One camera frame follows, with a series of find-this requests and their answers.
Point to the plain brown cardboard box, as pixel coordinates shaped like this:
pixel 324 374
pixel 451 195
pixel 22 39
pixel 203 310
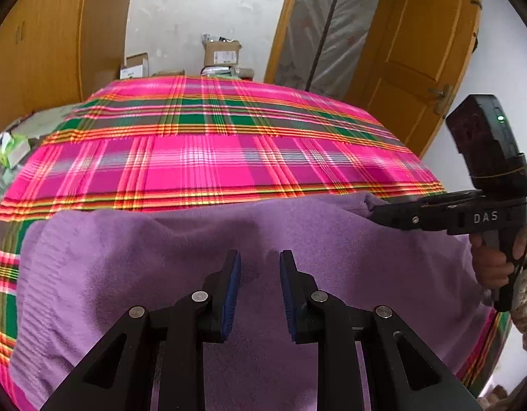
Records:
pixel 167 73

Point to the purple fleece pants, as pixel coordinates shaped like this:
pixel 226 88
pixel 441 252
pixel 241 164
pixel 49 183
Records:
pixel 139 257

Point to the person's right hand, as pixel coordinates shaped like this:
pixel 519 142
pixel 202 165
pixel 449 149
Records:
pixel 488 263

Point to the wooden door frame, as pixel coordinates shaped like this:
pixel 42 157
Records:
pixel 280 30

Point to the pink plaid bed sheet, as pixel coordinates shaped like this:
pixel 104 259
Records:
pixel 203 154

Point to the white cardboard box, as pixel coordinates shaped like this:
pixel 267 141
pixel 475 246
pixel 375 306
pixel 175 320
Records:
pixel 135 66

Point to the green wet wipes pack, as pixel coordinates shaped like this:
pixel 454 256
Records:
pixel 9 147

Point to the brown wrapped package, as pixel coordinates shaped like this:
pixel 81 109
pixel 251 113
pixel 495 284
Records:
pixel 243 72

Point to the wooden wardrobe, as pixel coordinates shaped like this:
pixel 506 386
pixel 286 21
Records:
pixel 54 43

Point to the labelled cardboard box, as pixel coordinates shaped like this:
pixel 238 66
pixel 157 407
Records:
pixel 220 55

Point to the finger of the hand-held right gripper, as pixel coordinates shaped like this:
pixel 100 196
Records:
pixel 451 200
pixel 400 218

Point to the wooden door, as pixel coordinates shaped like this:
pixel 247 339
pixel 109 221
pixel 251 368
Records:
pixel 421 51

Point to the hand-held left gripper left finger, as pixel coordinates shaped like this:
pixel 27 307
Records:
pixel 231 295

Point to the silver plastic bag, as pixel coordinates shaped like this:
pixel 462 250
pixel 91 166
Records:
pixel 216 71

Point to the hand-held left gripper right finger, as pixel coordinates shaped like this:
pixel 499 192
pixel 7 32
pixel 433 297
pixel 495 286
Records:
pixel 289 295

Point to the clear plastic doorway curtain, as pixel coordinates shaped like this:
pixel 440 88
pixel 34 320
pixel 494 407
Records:
pixel 353 21

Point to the person's right forearm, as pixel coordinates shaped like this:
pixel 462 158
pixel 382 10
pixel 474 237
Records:
pixel 526 308

